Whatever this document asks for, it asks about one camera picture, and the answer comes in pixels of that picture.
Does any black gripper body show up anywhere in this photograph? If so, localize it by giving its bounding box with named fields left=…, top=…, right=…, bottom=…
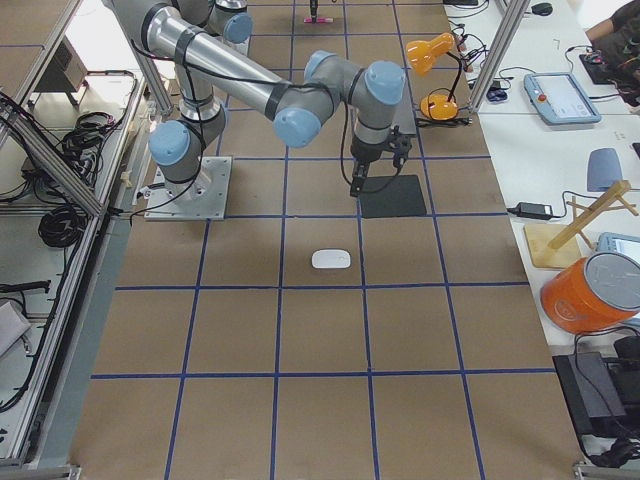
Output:
left=350, top=137, right=393, bottom=173

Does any pink pen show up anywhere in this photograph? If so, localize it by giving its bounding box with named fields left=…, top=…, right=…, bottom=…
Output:
left=303, top=17, right=334, bottom=24

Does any white computer mouse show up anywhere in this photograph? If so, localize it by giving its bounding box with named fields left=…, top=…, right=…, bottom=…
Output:
left=311, top=249, right=351, bottom=270

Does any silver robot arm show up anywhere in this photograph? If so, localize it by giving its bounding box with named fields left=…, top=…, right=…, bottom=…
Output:
left=105, top=1, right=411, bottom=197

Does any black mousepad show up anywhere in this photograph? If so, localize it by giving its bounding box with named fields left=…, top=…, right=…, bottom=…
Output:
left=360, top=175, right=427, bottom=219

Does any grey mouse pad rest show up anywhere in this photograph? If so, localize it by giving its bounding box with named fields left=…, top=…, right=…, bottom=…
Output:
left=586, top=148, right=622, bottom=192

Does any orange desk lamp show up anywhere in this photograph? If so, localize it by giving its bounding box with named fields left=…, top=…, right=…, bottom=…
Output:
left=405, top=32, right=462, bottom=123

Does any black power adapter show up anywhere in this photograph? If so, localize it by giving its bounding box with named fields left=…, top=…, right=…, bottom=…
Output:
left=507, top=202, right=554, bottom=221

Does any blue teach pendant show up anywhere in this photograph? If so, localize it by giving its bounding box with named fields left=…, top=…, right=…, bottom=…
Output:
left=523, top=73, right=601, bottom=125
left=596, top=232, right=640, bottom=264

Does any wooden stand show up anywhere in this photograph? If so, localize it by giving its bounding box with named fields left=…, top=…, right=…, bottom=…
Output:
left=524, top=180, right=639, bottom=269

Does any orange bucket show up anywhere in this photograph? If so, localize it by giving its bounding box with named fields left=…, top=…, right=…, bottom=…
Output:
left=540, top=252, right=639, bottom=334

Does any black lamp power cable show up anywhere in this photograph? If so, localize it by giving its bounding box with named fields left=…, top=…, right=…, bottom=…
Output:
left=417, top=113, right=476, bottom=129

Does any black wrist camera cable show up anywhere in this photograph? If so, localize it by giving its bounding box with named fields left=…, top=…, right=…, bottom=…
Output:
left=130, top=39, right=406, bottom=187

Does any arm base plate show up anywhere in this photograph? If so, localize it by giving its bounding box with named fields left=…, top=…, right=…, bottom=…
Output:
left=144, top=156, right=233, bottom=221

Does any aluminium frame post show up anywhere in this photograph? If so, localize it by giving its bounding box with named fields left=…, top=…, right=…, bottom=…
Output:
left=468, top=0, right=530, bottom=114

